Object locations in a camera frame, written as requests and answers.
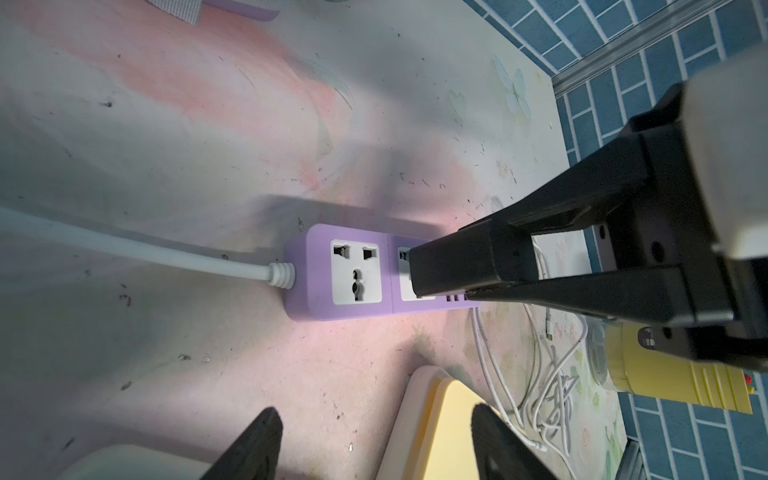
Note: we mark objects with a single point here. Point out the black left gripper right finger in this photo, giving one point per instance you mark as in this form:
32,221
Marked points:
499,453

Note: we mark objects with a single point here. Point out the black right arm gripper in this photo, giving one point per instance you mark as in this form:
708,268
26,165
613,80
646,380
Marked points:
641,186

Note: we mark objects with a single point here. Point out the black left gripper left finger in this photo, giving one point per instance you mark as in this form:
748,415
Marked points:
254,454

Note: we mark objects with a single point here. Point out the yellow top kitchen scale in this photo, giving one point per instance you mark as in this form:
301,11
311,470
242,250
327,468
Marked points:
431,437

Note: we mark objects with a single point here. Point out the blue top kitchen scale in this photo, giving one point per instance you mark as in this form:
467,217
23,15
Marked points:
134,462

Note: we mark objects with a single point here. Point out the purple power strip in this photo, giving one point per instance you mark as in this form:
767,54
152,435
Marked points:
346,273

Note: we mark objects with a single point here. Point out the black charger adapter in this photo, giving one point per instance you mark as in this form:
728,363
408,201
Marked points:
482,255

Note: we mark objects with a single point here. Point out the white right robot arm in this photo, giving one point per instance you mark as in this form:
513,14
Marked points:
725,124

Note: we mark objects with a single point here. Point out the yellow cup with pens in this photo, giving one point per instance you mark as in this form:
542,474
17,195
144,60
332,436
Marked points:
623,357

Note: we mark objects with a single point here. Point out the aluminium corner post right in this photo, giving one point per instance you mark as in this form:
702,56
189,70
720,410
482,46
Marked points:
632,41

